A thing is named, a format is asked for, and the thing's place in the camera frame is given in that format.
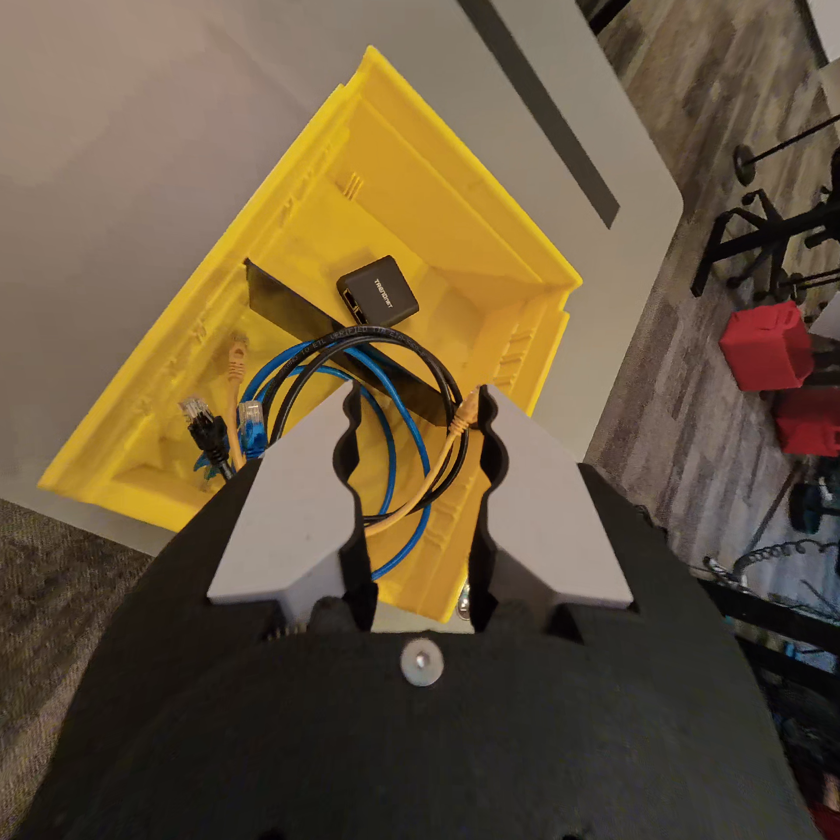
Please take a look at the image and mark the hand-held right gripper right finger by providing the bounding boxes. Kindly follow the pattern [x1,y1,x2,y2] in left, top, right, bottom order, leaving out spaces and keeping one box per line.
[466,384,635,611]

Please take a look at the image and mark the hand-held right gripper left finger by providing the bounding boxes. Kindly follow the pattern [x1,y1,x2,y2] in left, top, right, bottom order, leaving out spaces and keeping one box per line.
[207,382,380,611]

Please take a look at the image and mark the blue ethernet cable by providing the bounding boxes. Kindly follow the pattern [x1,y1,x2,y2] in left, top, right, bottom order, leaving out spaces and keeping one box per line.
[193,341,433,584]

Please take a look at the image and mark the black ethernet cable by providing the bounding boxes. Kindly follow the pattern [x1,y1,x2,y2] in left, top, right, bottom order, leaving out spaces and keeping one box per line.
[178,325,470,513]

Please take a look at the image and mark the yellow ethernet cable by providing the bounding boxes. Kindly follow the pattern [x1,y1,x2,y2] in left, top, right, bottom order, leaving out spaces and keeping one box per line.
[225,331,483,536]

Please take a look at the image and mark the black ethernet splitter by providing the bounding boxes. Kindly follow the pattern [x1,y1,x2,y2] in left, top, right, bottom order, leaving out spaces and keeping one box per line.
[336,255,421,328]

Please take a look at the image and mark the yellow plastic bin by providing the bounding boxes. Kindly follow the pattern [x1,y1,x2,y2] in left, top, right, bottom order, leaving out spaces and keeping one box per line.
[37,45,584,623]

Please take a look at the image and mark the black bin divider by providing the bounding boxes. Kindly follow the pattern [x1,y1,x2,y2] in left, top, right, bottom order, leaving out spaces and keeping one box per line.
[243,257,460,427]

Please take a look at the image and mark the red storage bin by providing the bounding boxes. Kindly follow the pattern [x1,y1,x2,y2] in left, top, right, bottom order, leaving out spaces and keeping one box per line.
[718,301,816,393]
[773,387,840,457]

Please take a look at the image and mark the black office chair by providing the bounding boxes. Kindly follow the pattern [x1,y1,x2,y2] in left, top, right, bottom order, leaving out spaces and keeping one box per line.
[690,189,840,298]

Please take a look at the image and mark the sign on floor stand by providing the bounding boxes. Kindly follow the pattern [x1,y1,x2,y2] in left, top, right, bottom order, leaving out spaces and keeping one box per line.
[733,115,840,186]

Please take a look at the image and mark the coiled black cable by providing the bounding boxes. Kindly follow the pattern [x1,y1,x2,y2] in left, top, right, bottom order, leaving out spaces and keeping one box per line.
[705,538,840,592]

